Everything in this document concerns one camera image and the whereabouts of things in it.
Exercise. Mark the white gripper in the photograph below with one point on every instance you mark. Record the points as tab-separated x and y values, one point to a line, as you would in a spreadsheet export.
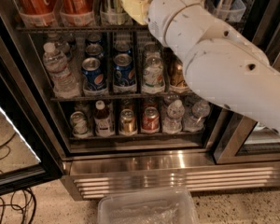
159	16

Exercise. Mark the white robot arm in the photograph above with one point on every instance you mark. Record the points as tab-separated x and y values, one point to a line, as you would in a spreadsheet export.
219	64

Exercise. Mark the blue Pepsi can front right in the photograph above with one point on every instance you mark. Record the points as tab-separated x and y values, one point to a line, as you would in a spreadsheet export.
124	73

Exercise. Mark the blue pepsi can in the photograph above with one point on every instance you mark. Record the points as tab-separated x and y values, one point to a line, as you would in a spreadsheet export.
124	73
95	80

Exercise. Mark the gold brown soda can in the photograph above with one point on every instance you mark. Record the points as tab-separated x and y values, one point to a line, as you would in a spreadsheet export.
175	71

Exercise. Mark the blue Pepsi can front left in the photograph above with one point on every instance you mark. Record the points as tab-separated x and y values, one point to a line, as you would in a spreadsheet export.
95	80

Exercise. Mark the clear water bottle middle shelf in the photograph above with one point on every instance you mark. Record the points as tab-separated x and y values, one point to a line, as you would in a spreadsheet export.
64	82

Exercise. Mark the red can bottom shelf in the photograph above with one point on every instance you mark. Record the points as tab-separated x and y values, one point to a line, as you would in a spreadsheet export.
150	120

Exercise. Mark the gold can bottom shelf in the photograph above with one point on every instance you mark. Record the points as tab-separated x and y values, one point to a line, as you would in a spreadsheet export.
127	123

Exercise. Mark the silver green can bottom shelf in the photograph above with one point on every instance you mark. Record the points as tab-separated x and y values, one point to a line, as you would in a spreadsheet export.
80	125

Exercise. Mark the steel fridge vent grille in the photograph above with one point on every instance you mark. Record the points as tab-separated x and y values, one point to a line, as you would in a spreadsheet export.
96	181

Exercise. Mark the open glass fridge door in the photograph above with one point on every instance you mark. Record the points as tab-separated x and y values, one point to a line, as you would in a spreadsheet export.
17	105

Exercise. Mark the water bottle bottom left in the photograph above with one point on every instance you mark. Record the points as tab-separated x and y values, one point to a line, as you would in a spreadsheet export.
173	118

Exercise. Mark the water bottle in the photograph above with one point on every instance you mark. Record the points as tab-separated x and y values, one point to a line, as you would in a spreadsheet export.
195	116
173	118

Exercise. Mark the water bottle bottom right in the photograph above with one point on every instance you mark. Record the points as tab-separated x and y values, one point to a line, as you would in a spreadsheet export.
195	116

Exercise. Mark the brown drink bottle white cap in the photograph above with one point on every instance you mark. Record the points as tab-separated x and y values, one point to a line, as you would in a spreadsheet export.
103	123

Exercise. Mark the clear plastic bin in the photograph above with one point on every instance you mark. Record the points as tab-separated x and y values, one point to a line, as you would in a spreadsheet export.
149	206

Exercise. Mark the top wire shelf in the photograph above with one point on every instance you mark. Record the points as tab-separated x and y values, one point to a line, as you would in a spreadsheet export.
77	29

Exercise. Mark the wire shelf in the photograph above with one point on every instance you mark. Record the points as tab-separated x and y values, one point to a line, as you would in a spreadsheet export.
118	96
77	29

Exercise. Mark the middle wire shelf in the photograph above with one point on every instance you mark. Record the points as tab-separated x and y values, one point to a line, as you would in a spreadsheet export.
118	96

